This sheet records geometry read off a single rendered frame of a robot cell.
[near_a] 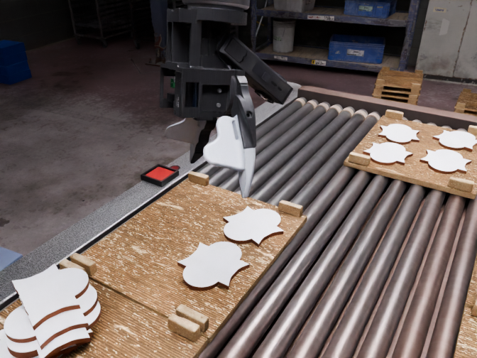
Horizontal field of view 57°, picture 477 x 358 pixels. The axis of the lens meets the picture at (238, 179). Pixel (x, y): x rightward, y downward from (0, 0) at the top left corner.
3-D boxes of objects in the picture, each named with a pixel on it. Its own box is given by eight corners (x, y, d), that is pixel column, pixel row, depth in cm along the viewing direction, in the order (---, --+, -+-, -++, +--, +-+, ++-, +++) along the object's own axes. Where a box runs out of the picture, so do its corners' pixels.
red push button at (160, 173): (145, 179, 121) (144, 175, 121) (159, 170, 126) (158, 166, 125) (161, 185, 119) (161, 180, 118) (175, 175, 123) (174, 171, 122)
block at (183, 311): (175, 319, 76) (174, 308, 74) (182, 312, 77) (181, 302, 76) (204, 334, 73) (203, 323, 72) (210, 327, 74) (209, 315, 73)
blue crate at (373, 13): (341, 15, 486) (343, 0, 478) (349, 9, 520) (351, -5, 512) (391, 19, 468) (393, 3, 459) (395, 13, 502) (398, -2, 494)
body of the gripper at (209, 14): (158, 112, 53) (160, 6, 49) (221, 112, 57) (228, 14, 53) (182, 124, 47) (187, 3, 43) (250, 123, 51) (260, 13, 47)
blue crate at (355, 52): (326, 60, 512) (328, 41, 501) (330, 51, 547) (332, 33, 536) (381, 64, 497) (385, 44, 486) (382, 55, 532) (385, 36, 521)
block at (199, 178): (187, 181, 116) (187, 172, 115) (192, 178, 118) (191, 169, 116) (206, 187, 114) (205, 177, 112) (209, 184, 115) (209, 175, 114)
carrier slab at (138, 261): (68, 270, 89) (66, 264, 88) (189, 182, 119) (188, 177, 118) (209, 344, 73) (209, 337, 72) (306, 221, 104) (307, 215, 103)
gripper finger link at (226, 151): (206, 202, 47) (189, 123, 49) (253, 197, 50) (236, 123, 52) (218, 194, 44) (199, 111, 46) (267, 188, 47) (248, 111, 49)
